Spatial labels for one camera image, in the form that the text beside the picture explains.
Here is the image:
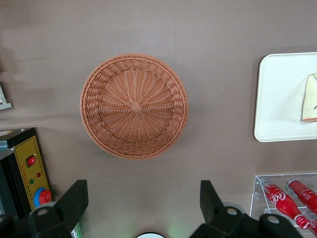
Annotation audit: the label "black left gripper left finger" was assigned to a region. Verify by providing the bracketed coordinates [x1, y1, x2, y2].
[0, 179, 89, 238]

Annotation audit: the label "black yellow control box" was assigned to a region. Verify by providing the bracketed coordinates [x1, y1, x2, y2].
[0, 127, 53, 219]

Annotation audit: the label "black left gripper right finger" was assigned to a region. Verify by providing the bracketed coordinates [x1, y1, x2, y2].
[189, 180, 304, 238]

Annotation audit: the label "clear acrylic bottle rack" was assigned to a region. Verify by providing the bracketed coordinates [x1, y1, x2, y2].
[249, 173, 317, 238]

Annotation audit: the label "white round object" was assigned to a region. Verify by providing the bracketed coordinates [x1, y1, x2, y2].
[135, 232, 163, 238]

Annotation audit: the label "triangular sandwich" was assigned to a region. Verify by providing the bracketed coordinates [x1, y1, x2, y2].
[301, 73, 317, 122]

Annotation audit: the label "cream plastic tray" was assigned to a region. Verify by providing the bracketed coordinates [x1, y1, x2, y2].
[254, 52, 317, 143]

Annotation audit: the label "red emergency stop button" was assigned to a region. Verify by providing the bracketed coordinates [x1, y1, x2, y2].
[34, 187, 53, 208]

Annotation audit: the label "grey flat object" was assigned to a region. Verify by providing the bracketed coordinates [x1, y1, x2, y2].
[0, 84, 12, 111]

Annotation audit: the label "brown round wicker basket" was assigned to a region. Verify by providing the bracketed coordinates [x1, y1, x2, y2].
[79, 53, 189, 161]

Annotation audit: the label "red cola bottle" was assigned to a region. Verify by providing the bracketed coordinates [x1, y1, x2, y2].
[286, 179, 317, 214]
[262, 182, 312, 230]

